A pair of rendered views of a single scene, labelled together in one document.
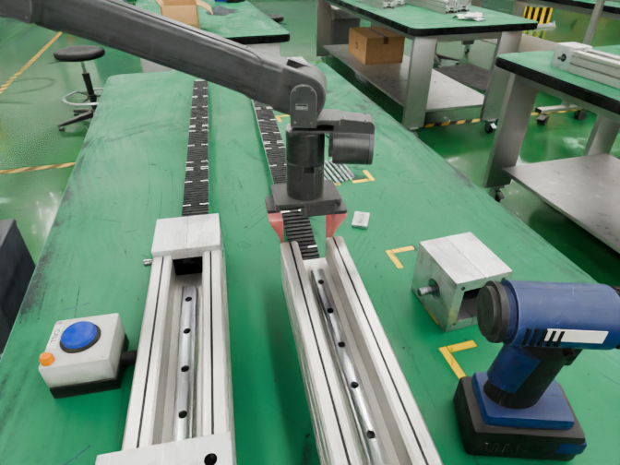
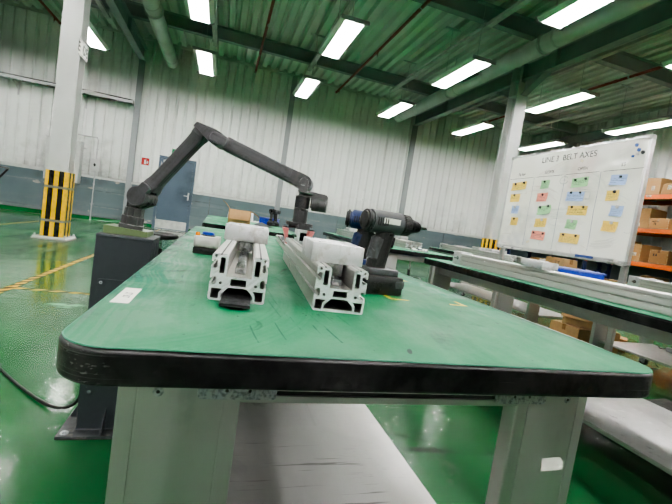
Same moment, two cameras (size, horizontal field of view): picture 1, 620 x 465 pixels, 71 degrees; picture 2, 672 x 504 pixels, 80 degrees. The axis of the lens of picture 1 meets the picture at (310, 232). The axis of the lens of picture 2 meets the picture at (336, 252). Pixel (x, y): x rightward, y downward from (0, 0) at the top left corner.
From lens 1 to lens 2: 1.04 m
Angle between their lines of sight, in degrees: 31
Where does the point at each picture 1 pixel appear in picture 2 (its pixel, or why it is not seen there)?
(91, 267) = not seen: hidden behind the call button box
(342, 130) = (316, 197)
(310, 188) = (301, 217)
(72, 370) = (205, 239)
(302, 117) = (302, 188)
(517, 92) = (437, 279)
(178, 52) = (265, 163)
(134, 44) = (252, 159)
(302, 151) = (300, 201)
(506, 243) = not seen: hidden behind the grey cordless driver
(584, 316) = not seen: hidden behind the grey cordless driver
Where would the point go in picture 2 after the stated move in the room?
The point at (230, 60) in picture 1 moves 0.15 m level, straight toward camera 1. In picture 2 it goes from (282, 168) to (284, 163)
